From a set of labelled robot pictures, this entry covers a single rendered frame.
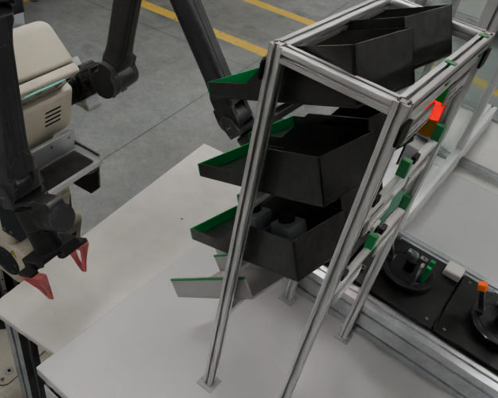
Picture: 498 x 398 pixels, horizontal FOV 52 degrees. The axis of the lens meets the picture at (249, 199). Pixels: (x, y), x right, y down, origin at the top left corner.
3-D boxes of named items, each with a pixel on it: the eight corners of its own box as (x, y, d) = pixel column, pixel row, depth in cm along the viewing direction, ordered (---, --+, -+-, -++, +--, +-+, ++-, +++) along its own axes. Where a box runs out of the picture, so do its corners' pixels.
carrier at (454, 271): (342, 279, 133) (356, 245, 124) (381, 232, 149) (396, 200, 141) (428, 333, 124) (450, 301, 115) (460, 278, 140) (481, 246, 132)
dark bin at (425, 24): (264, 70, 91) (258, 27, 88) (311, 56, 99) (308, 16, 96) (405, 73, 71) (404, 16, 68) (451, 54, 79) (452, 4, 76)
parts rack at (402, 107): (196, 382, 114) (257, 41, 63) (285, 289, 139) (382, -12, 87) (273, 445, 106) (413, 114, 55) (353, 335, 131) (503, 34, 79)
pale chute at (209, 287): (177, 297, 115) (169, 279, 115) (221, 271, 123) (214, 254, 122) (251, 299, 93) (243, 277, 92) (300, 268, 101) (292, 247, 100)
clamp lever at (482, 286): (475, 309, 126) (477, 284, 122) (477, 304, 127) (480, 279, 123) (491, 313, 123) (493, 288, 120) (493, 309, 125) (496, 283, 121)
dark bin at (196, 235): (191, 239, 102) (184, 204, 99) (239, 214, 109) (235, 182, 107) (297, 282, 82) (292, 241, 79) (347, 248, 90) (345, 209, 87)
